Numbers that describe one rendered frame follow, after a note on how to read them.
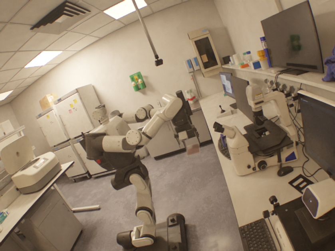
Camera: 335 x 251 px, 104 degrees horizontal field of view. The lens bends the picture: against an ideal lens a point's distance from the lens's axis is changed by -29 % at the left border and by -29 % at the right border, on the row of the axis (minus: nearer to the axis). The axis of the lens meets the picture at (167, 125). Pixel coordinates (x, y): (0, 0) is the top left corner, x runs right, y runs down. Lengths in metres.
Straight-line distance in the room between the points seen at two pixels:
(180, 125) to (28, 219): 1.98
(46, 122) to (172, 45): 3.11
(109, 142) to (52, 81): 3.96
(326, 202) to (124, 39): 3.84
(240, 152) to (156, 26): 3.10
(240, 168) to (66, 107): 3.30
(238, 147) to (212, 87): 2.71
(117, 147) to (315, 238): 0.96
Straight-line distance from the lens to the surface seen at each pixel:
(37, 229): 2.41
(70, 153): 4.25
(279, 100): 1.23
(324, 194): 0.67
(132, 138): 0.90
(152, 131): 0.91
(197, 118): 3.25
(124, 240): 1.86
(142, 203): 1.48
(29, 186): 2.52
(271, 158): 1.28
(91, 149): 1.05
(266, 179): 1.22
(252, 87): 1.13
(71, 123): 3.85
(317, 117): 0.67
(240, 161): 1.21
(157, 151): 3.52
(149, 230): 1.71
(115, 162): 1.24
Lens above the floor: 1.55
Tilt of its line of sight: 16 degrees down
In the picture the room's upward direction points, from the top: 22 degrees counter-clockwise
